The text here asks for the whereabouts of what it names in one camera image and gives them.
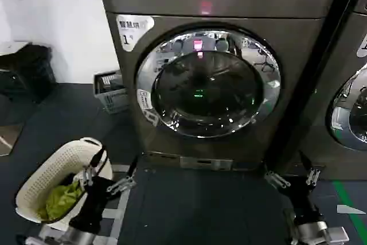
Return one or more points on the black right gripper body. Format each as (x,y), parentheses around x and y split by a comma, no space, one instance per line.
(302,199)

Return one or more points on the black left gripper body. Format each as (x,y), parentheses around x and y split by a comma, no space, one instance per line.
(93,202)

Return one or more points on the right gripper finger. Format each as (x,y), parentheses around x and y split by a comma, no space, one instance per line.
(276,178)
(312,174)

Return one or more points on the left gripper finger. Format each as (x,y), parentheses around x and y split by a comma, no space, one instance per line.
(89,174)
(121,183)

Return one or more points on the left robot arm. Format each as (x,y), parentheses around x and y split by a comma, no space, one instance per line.
(66,235)

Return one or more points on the dark garment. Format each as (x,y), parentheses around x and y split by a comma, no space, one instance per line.
(70,176)

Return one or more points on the green garment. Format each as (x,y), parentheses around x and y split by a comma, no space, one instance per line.
(61,199)

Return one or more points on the white perforated laundry basket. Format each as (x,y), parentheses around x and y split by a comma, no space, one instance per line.
(54,167)

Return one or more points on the round chrome dryer door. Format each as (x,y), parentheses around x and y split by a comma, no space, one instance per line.
(351,113)

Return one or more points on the grey slotted plastic basket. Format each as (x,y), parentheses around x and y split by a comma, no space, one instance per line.
(113,98)

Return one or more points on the round glass dryer door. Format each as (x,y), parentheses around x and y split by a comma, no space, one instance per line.
(206,84)

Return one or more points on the white dryer number sticker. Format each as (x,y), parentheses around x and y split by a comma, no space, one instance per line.
(132,32)

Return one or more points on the white flat board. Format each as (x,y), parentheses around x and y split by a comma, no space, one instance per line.
(13,47)

